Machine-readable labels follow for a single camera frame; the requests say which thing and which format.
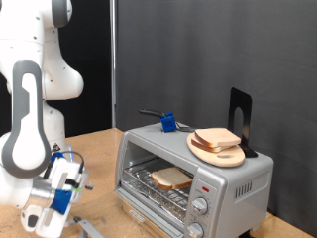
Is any vertical metal pole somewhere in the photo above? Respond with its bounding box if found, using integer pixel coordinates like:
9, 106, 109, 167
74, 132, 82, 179
109, 0, 118, 129

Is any silver toaster oven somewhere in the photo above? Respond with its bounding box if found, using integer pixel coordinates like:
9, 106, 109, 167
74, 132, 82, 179
113, 119, 275, 238
117, 0, 317, 237

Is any black camera cable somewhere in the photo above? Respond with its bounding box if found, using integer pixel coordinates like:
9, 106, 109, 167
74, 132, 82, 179
43, 150, 86, 186

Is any black backdrop curtain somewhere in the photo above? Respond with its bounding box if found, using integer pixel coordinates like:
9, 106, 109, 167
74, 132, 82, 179
0, 0, 113, 138

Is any silver oven knob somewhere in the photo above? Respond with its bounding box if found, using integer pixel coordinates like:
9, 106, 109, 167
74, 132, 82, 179
191, 197, 209, 216
185, 222, 205, 238

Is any black spatula with blue block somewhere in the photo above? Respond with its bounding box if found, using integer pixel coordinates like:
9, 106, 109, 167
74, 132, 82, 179
138, 108, 198, 134

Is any glass oven door with handle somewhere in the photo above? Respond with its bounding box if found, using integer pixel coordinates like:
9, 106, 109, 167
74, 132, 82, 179
67, 188, 186, 238

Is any black metal bookend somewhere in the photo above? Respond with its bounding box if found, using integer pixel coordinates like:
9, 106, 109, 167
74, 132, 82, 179
227, 86, 259, 159

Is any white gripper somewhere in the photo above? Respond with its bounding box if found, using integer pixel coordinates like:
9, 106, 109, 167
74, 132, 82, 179
34, 157, 95, 238

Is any white bread slice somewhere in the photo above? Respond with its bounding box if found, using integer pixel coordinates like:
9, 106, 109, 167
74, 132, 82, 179
194, 127, 242, 149
151, 166, 193, 191
190, 138, 232, 154

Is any blue cable clip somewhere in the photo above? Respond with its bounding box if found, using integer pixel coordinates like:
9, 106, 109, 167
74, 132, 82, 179
51, 151, 66, 164

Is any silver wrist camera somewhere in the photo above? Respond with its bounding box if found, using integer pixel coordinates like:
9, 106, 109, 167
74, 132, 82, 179
69, 171, 89, 203

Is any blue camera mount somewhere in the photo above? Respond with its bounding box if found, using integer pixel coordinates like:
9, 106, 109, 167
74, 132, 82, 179
49, 188, 73, 216

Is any round wooden cutting board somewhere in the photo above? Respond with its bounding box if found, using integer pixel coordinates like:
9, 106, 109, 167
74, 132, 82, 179
186, 132, 246, 169

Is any wire oven rack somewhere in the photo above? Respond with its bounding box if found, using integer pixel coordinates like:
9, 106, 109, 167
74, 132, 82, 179
122, 157, 195, 221

